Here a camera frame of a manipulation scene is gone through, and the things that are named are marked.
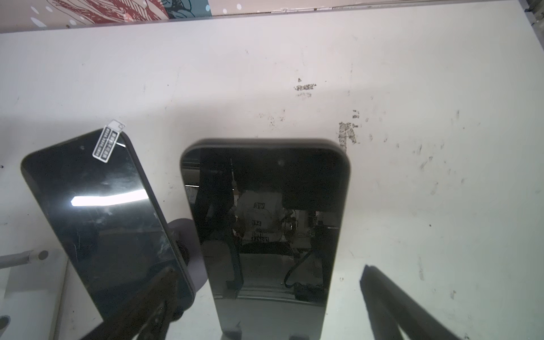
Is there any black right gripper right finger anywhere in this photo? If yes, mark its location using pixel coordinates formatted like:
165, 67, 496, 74
360, 266, 458, 339

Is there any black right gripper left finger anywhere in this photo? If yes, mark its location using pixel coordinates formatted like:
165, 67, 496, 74
84, 267, 179, 340

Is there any dark round stand back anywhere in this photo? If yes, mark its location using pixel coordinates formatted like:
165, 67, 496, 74
167, 218, 208, 292

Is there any white stand front centre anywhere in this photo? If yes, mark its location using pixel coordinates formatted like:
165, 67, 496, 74
1, 249, 67, 339

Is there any black phone with sticker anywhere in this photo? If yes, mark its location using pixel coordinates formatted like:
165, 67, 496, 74
21, 121, 195, 319

